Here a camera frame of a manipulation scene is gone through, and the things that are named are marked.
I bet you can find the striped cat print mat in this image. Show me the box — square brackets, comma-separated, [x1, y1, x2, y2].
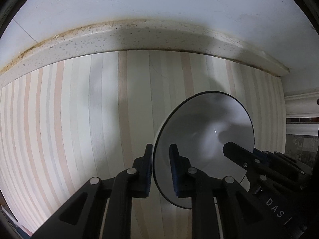
[0, 50, 286, 234]

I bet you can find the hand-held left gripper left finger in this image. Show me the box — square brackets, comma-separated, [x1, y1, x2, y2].
[32, 144, 153, 239]

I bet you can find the white bowl with dark rim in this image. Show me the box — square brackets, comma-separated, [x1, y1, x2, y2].
[153, 91, 255, 209]

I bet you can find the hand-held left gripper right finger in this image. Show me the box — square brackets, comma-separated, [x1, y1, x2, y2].
[169, 143, 287, 239]

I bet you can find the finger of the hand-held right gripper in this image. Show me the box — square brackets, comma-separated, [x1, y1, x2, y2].
[222, 142, 266, 178]
[254, 149, 313, 180]

